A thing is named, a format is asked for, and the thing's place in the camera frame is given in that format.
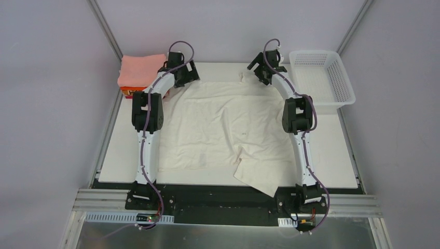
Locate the cream white t shirt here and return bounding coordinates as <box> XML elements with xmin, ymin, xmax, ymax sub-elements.
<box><xmin>158</xmin><ymin>73</ymin><xmax>297</xmax><ymax>196</ymax></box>

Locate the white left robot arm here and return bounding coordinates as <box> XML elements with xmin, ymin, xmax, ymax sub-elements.
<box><xmin>128</xmin><ymin>52</ymin><xmax>200</xmax><ymax>210</ymax></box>

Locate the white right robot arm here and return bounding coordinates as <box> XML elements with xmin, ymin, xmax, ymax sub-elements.
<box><xmin>247</xmin><ymin>50</ymin><xmax>323</xmax><ymax>213</ymax></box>

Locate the pink folded t shirt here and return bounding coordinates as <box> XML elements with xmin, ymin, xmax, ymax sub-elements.
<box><xmin>117</xmin><ymin>54</ymin><xmax>167</xmax><ymax>87</ymax></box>

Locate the white plastic basket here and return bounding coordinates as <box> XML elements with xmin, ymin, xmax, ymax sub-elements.
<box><xmin>289</xmin><ymin>50</ymin><xmax>356</xmax><ymax>115</ymax></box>

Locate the brown patterned folded t shirt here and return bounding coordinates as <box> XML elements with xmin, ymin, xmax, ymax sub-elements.
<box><xmin>122</xmin><ymin>90</ymin><xmax>136</xmax><ymax>96</ymax></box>

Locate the orange folded t shirt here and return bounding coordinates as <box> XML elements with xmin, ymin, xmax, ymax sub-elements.
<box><xmin>120</xmin><ymin>87</ymin><xmax>146</xmax><ymax>91</ymax></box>

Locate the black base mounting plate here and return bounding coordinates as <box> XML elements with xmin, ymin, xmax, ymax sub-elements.
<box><xmin>125</xmin><ymin>182</ymin><xmax>328</xmax><ymax>227</ymax></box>

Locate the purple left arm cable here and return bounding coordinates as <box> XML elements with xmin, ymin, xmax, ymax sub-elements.
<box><xmin>86</xmin><ymin>40</ymin><xmax>195</xmax><ymax>240</ymax></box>

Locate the right white cable duct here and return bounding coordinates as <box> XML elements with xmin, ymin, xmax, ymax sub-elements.
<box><xmin>278</xmin><ymin>217</ymin><xmax>298</xmax><ymax>228</ymax></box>

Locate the white cable duct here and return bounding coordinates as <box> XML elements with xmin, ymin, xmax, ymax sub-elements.
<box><xmin>84</xmin><ymin>212</ymin><xmax>174</xmax><ymax>225</ymax></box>
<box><xmin>278</xmin><ymin>217</ymin><xmax>298</xmax><ymax>228</ymax></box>

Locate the aluminium frame rail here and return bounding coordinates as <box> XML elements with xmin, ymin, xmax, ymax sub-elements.
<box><xmin>73</xmin><ymin>188</ymin><xmax>383</xmax><ymax>218</ymax></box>

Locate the left white cable duct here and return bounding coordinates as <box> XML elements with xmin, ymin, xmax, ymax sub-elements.
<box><xmin>84</xmin><ymin>212</ymin><xmax>174</xmax><ymax>225</ymax></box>

